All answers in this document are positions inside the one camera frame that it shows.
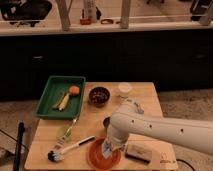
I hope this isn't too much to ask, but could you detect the blue-grey towel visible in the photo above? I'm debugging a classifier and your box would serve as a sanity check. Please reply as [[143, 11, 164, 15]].
[[101, 139, 112, 159]]

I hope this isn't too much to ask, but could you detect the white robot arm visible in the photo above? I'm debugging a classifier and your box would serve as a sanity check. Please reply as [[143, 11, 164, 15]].
[[107, 104, 213, 155]]

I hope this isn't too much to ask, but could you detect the red bowl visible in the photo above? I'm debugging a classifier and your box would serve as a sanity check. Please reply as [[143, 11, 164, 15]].
[[86, 138, 121, 171]]

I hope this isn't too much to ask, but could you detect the dark bowl with beans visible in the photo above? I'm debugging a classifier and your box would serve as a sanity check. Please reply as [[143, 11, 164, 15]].
[[89, 87, 110, 107]]

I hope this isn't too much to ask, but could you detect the small metal cup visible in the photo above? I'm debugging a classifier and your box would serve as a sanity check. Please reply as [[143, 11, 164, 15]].
[[103, 117, 110, 130]]

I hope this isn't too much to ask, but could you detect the wooden block eraser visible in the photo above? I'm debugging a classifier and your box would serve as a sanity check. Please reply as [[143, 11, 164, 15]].
[[125, 144, 152, 163]]

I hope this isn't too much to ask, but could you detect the blue sponge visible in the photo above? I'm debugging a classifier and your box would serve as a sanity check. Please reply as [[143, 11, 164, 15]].
[[133, 102, 144, 114]]

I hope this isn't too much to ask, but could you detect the white cup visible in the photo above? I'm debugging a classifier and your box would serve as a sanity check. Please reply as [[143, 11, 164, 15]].
[[118, 82, 132, 97]]

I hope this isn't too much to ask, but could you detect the white dish brush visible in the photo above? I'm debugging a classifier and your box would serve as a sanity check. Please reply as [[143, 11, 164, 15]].
[[47, 136, 95, 162]]

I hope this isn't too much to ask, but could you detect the green plastic tray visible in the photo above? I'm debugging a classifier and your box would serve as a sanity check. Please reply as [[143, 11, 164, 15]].
[[36, 76, 86, 120]]

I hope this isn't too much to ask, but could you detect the black pole stand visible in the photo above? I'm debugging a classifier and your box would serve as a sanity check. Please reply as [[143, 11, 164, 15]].
[[13, 122, 25, 171]]

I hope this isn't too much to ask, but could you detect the red round object on shelf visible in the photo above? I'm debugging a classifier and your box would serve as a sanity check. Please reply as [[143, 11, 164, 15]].
[[80, 18, 91, 25]]

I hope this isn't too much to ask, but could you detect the black office chair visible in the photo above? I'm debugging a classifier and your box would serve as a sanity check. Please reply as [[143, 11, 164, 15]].
[[0, 0, 52, 27]]

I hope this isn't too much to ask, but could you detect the black floor cable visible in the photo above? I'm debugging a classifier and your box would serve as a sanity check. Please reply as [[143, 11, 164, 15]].
[[175, 158, 197, 171]]

